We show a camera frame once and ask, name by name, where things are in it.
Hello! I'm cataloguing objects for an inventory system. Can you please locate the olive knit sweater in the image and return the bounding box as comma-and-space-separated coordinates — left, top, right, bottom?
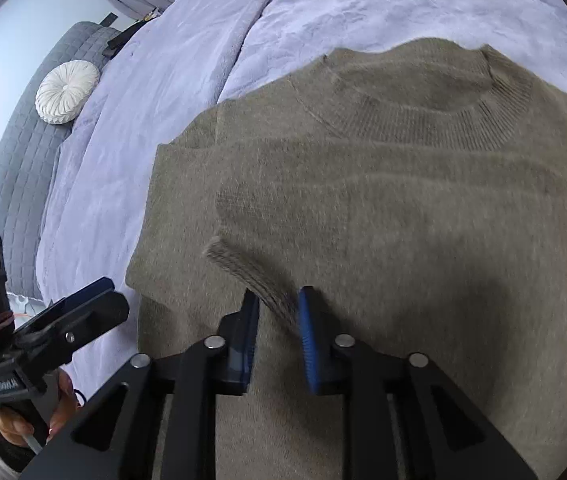
126, 39, 567, 479

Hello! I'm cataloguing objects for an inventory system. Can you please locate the person's left hand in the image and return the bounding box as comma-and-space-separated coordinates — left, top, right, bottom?
0, 370, 80, 448

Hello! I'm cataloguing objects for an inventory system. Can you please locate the grey quilted headboard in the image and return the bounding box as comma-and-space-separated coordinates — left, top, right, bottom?
0, 22, 119, 299

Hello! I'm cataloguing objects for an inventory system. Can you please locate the round white pleated cushion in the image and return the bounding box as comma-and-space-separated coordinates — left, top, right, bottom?
34, 60, 100, 125

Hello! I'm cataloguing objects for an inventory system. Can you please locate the lavender fleece bed blanket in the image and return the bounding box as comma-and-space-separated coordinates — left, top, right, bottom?
34, 0, 567, 401

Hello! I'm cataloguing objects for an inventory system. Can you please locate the black strap on bed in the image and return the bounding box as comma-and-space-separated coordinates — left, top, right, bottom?
98, 8, 162, 59

